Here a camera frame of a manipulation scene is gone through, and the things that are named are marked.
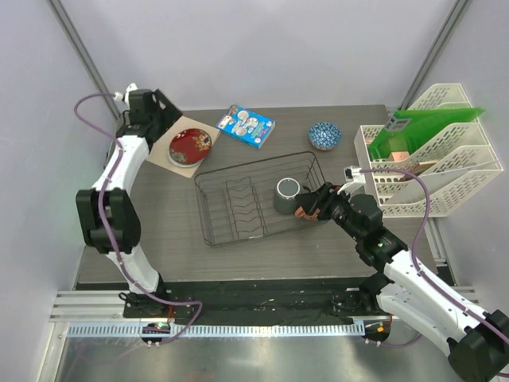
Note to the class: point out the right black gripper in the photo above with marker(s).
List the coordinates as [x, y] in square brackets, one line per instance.
[322, 198]

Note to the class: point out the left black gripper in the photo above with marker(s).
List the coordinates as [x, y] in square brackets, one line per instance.
[171, 114]

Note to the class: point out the dark red plate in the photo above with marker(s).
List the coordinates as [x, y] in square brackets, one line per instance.
[190, 145]

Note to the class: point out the pink mug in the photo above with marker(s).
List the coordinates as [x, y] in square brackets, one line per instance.
[301, 213]

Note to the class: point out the blue red patterned bowl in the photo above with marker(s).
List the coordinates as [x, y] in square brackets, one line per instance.
[324, 136]

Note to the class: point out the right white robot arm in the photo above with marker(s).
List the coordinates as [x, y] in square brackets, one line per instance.
[474, 340]

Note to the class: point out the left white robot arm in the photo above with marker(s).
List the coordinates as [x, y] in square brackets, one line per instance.
[108, 219]

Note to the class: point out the brown items in organizer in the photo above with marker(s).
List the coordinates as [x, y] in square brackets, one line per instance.
[417, 168]

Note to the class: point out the grey mug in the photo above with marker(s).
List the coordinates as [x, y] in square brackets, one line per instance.
[285, 193]

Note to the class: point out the green plastic folder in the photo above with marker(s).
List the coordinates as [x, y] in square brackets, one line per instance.
[409, 130]

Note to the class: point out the blue picture box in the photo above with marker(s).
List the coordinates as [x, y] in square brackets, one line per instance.
[246, 126]

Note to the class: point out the white file organizer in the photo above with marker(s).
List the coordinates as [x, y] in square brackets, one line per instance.
[466, 159]

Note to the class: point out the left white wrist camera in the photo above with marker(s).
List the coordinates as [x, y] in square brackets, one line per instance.
[124, 97]

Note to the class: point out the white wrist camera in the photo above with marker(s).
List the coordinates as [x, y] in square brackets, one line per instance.
[354, 180]
[124, 97]

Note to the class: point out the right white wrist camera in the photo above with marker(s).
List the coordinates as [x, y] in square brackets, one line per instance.
[354, 180]

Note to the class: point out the black wire dish rack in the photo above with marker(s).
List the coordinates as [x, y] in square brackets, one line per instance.
[236, 203]

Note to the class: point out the white slotted cable duct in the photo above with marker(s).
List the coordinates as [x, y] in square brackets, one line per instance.
[160, 329]

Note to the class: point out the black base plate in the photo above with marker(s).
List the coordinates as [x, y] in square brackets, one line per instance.
[259, 302]

